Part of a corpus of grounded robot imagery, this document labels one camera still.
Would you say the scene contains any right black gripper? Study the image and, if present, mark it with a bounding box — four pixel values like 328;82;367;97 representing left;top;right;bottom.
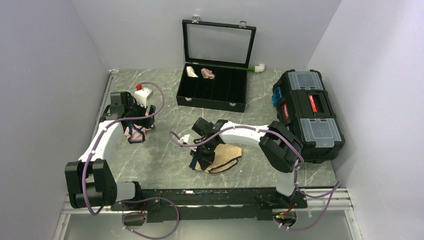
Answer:
190;138;219;170

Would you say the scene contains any black compartment storage box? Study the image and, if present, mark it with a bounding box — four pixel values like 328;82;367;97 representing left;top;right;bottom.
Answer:
176;19;257;113

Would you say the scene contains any beige underwear navy trim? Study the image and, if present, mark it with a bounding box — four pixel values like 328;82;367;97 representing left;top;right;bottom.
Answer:
188;144;243;174

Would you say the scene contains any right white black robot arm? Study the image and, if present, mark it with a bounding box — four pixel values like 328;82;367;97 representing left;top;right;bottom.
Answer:
182;117;303;208

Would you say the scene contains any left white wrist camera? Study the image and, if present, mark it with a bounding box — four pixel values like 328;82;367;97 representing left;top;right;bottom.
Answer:
133;84;153;108

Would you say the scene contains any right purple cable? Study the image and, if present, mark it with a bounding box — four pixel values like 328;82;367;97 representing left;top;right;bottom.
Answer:
169;125;341;232

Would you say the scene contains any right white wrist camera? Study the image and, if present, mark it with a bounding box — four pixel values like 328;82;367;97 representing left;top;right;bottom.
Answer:
178;134;195;145

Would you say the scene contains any pink underwear navy trim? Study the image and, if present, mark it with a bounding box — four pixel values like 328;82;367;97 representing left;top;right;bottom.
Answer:
123;123;151;144

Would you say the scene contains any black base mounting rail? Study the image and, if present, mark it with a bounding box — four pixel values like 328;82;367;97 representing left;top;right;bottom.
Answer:
110;187;308;223

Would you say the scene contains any black plastic toolbox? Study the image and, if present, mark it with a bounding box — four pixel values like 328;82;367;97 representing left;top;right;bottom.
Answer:
271;69;346;164

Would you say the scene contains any aluminium frame rail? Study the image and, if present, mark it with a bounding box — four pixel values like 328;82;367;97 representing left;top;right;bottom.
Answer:
53;69;119;240

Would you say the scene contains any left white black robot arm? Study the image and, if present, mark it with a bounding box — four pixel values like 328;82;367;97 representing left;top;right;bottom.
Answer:
64;88;156;210

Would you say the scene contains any rolled pink underwear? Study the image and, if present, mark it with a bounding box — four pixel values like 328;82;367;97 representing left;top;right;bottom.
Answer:
201;68;215;80

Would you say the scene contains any rolled white underwear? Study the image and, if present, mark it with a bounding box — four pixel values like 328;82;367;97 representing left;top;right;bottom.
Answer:
185;66;199;78

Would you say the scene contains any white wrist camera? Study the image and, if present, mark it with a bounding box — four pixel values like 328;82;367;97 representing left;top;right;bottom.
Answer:
133;84;153;108
178;134;195;145

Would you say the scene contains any green white pipe fitting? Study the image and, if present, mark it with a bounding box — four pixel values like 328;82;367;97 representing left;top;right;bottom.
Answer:
247;64;266;73

